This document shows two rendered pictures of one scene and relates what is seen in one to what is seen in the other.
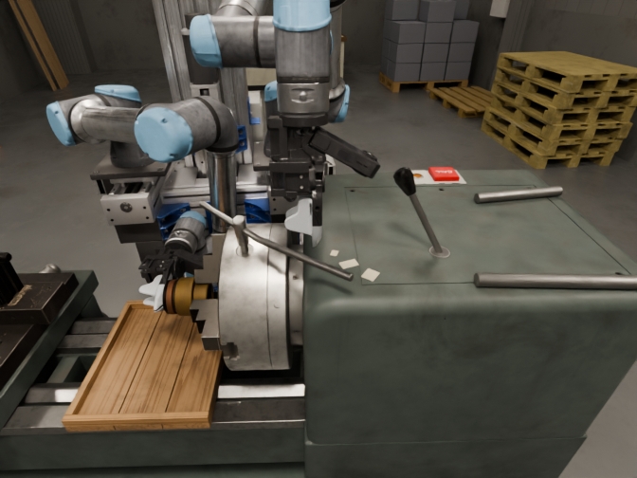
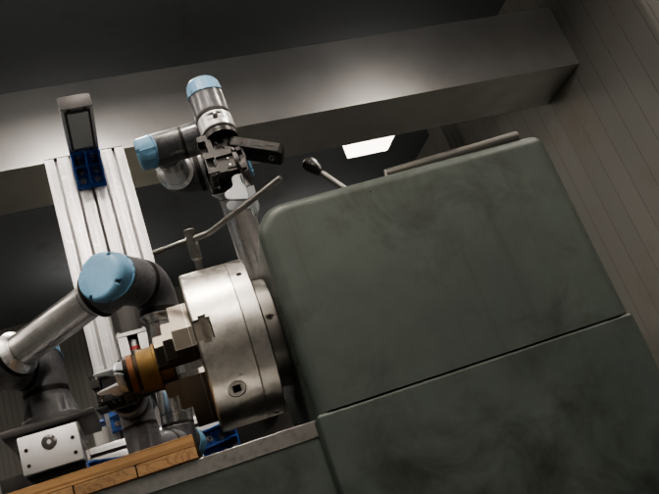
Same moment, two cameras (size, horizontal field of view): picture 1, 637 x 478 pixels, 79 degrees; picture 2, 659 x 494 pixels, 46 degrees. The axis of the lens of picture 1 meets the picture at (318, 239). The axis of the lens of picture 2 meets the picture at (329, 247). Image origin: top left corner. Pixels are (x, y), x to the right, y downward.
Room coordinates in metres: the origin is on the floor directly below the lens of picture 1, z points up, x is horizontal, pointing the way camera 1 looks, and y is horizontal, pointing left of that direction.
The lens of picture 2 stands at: (-0.85, 0.16, 0.68)
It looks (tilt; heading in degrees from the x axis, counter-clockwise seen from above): 20 degrees up; 349
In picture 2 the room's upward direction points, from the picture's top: 20 degrees counter-clockwise
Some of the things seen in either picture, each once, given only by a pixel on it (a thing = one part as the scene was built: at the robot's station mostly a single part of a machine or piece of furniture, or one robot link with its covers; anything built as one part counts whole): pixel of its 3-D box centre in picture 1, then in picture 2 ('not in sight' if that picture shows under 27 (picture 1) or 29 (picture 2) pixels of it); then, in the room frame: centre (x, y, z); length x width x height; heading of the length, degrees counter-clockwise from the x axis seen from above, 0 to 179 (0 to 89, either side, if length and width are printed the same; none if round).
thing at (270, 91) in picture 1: (285, 101); not in sight; (1.28, 0.11, 1.33); 0.13 x 0.12 x 0.14; 86
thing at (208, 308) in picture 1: (214, 326); (183, 345); (0.55, 0.21, 1.08); 0.12 x 0.11 x 0.05; 2
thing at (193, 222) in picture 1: (189, 230); (134, 407); (0.90, 0.36, 1.08); 0.11 x 0.08 x 0.09; 1
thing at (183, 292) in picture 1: (189, 296); (150, 369); (0.64, 0.28, 1.08); 0.09 x 0.09 x 0.09; 2
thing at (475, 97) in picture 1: (471, 101); not in sight; (6.13, -2.36, 0.06); 1.38 x 0.95 x 0.13; 8
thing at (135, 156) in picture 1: (132, 144); (49, 409); (1.21, 0.60, 1.21); 0.15 x 0.15 x 0.10
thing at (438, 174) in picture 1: (443, 174); not in sight; (0.88, -0.31, 1.26); 0.06 x 0.06 x 0.02; 2
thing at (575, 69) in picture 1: (554, 106); not in sight; (4.40, -2.62, 0.46); 1.31 x 0.90 x 0.93; 8
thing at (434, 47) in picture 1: (426, 45); not in sight; (7.51, -1.89, 0.67); 1.35 x 0.91 x 1.34; 98
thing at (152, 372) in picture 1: (163, 355); (121, 486); (0.63, 0.39, 0.89); 0.36 x 0.30 x 0.04; 2
